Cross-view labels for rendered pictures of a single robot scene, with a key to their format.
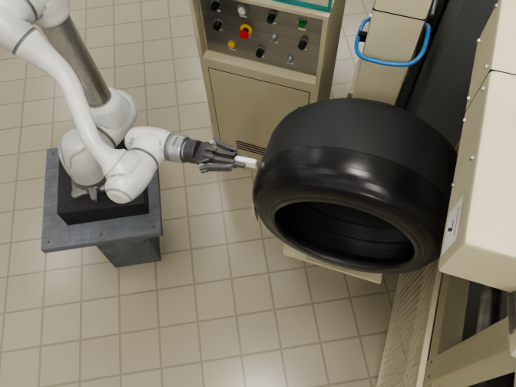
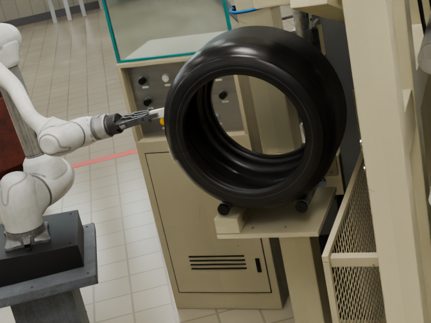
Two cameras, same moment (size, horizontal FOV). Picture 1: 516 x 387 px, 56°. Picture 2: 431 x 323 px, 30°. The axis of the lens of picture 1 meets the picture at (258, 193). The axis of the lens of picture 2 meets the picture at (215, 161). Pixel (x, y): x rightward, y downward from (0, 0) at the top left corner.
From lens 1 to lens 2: 1.99 m
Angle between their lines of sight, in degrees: 41
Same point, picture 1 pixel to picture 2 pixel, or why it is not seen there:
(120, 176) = (50, 127)
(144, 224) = (78, 273)
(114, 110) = (52, 159)
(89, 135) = (27, 107)
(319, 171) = (201, 56)
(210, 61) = (145, 143)
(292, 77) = not seen: hidden behind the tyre
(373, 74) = not seen: hidden behind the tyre
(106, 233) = (37, 286)
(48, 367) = not seen: outside the picture
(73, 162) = (10, 194)
